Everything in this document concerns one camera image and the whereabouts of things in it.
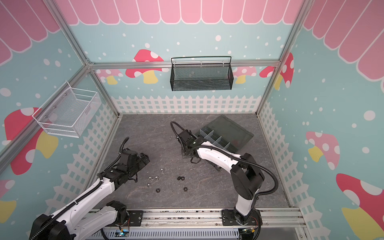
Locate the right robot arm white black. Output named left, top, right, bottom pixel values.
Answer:
left=170, top=121, right=279, bottom=225

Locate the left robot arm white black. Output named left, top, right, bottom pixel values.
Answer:
left=29, top=138, right=150, bottom=240

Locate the silver washers cluster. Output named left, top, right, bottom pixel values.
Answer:
left=146, top=168, right=165, bottom=189

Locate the dark green compartment organizer box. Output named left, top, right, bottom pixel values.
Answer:
left=191, top=114, right=255, bottom=172

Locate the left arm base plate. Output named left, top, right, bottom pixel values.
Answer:
left=119, top=210, right=144, bottom=227

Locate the black wire mesh basket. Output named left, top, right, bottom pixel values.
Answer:
left=170, top=56, right=234, bottom=91

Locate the white wire mesh basket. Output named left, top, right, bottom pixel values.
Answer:
left=32, top=82, right=102, bottom=138

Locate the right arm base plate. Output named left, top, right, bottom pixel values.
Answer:
left=221, top=209, right=263, bottom=226

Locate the white slotted cable duct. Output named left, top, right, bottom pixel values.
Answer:
left=104, top=229, right=240, bottom=240

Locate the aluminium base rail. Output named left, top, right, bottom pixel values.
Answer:
left=139, top=208, right=306, bottom=229

